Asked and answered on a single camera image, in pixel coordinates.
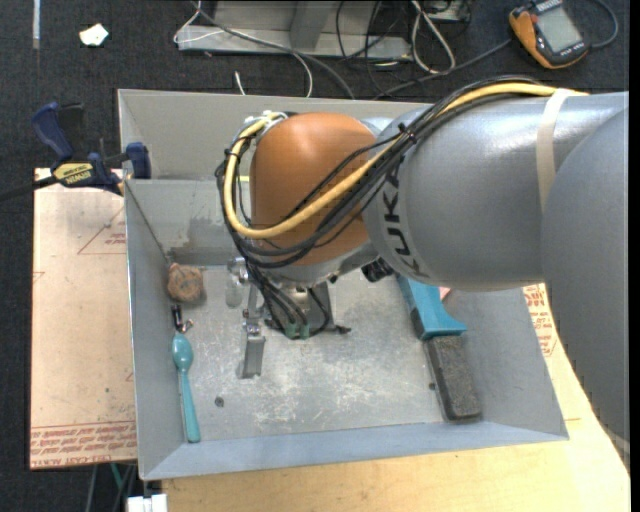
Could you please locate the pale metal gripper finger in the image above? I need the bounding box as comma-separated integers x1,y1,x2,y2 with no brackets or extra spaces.
224,256,250,309
241,309,268,380

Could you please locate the brown round toy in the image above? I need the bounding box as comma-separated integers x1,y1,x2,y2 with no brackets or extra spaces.
166,262,207,304

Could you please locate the small black clip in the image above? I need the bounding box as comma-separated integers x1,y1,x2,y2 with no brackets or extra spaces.
170,304,195,334

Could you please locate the teal plastic spoon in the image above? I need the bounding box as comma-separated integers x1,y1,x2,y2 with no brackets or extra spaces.
171,332,203,444

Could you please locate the grey metal bin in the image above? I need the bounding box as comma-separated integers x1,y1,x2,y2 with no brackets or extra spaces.
117,88,570,482

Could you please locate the brown cardboard board red print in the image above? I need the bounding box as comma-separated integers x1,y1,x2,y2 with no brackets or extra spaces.
29,167,561,471

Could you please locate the black cylinder on white bracket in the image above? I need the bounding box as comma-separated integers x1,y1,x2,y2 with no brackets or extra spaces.
360,256,397,285

